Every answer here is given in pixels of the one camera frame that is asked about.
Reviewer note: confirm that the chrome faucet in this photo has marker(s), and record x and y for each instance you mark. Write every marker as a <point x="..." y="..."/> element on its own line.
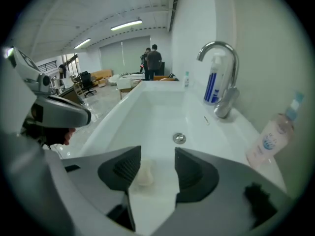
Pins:
<point x="232" y="58"/>

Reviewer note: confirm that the black office chair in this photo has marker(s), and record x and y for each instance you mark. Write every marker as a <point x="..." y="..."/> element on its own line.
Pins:
<point x="87" y="82"/>

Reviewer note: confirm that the blue striped spray bottle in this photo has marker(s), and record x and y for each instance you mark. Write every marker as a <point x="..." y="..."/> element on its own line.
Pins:
<point x="211" y="90"/>

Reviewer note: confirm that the small white teal-capped tube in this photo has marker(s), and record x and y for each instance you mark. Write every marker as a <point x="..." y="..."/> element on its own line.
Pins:
<point x="186" y="80"/>

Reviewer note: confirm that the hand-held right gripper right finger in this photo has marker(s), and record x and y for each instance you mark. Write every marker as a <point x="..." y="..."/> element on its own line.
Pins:
<point x="197" y="176"/>

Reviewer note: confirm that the white perforated appliance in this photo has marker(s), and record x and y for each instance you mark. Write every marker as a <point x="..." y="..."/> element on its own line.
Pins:
<point x="124" y="82"/>

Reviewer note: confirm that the white vanity with sink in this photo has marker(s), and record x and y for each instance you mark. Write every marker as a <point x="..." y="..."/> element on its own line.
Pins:
<point x="160" y="112"/>

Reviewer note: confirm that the pink pump bottle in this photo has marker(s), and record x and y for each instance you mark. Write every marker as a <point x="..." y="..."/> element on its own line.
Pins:
<point x="270" y="141"/>

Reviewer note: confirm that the ceiling tube light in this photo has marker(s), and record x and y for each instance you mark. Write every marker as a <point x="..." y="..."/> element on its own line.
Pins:
<point x="82" y="43"/>
<point x="126" y="24"/>

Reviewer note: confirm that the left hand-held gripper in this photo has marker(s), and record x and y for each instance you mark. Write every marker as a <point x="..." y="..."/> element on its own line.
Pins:
<point x="22" y="70"/>

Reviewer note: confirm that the cardboard box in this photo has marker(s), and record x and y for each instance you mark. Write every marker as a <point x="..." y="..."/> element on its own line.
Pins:
<point x="126" y="92"/>

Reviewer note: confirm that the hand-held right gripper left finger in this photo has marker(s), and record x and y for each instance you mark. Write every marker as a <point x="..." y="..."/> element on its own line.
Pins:
<point x="115" y="171"/>

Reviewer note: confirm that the cream soap bar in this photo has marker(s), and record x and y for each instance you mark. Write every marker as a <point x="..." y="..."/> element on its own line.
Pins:
<point x="145" y="173"/>

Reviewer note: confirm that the metal sink drain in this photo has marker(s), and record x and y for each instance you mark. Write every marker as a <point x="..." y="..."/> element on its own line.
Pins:
<point x="179" y="138"/>

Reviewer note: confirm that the person's left hand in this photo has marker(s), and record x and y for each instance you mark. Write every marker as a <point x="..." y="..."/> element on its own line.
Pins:
<point x="56" y="135"/>

